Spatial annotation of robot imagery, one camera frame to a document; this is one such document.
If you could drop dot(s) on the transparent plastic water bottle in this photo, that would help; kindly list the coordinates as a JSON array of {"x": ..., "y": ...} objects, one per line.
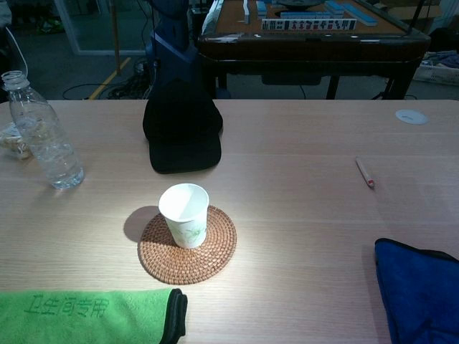
[{"x": 46, "y": 143}]

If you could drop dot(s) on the white paper cup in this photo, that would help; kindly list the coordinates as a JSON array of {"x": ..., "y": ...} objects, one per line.
[{"x": 184, "y": 229}]

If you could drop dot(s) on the round woven rattan coaster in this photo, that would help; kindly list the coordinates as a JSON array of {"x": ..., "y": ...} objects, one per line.
[{"x": 186, "y": 263}]

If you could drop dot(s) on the black baseball cap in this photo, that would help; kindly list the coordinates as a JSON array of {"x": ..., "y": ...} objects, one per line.
[{"x": 183, "y": 139}]

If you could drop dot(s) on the wooden pencil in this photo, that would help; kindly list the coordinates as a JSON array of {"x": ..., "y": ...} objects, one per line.
[{"x": 364, "y": 172}]

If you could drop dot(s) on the brown mahjong table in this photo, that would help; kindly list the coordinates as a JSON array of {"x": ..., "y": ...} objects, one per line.
[{"x": 312, "y": 48}]

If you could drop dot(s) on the face-up mahjong tile row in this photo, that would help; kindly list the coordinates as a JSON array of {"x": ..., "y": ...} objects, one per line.
[{"x": 308, "y": 24}]

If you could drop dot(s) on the wooden pole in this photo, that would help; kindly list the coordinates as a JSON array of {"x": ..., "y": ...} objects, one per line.
[{"x": 116, "y": 39}]

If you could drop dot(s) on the blue-backed mahjong tile row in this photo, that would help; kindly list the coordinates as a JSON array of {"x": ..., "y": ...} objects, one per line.
[
  {"x": 355, "y": 14},
  {"x": 312, "y": 15}
]

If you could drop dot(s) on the green microfiber cloth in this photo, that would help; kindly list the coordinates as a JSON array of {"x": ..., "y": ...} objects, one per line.
[{"x": 79, "y": 319}]

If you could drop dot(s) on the clear bread snack packet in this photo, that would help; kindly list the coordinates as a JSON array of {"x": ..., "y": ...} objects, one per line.
[{"x": 10, "y": 141}]

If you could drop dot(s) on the blue microfiber cloth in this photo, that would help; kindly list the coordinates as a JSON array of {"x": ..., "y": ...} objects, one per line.
[{"x": 419, "y": 294}]

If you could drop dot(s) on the white plastic basket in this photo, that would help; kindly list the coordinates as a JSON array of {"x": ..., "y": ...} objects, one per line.
[{"x": 435, "y": 73}]

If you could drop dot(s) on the white plastic chair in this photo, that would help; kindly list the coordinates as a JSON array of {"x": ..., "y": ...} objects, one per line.
[{"x": 17, "y": 46}]

